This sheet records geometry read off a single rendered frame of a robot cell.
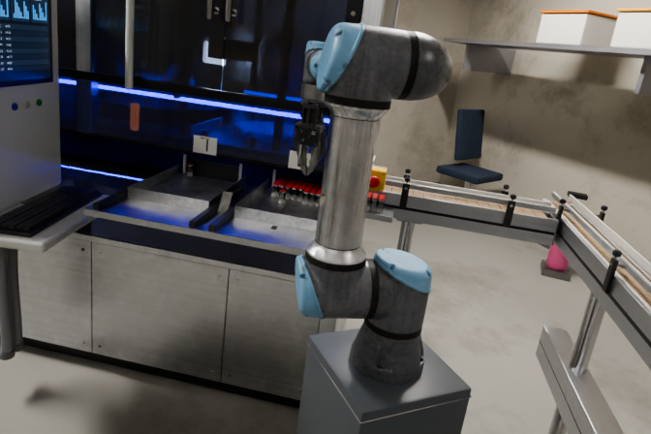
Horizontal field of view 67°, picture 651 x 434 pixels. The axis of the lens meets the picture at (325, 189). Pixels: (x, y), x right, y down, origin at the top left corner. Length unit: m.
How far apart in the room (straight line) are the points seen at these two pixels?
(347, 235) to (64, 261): 1.49
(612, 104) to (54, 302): 3.80
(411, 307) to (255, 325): 1.05
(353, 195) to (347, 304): 0.21
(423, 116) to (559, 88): 1.41
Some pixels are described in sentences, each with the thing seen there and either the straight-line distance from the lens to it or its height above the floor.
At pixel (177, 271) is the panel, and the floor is 0.53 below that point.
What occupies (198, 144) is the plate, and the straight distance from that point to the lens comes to 1.76.
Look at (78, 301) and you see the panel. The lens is 2.23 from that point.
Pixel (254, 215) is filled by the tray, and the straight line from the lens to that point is 1.46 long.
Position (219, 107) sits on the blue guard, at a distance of 1.71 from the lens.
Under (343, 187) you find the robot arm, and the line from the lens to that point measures 0.85.
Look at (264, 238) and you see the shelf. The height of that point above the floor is 0.88.
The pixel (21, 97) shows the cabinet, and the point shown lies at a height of 1.13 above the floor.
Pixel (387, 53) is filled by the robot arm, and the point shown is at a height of 1.39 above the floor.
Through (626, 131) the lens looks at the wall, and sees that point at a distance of 4.22.
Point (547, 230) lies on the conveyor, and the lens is 1.84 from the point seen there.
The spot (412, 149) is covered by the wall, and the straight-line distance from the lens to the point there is 5.33.
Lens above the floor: 1.39
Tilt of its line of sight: 16 degrees down
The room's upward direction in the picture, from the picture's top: 7 degrees clockwise
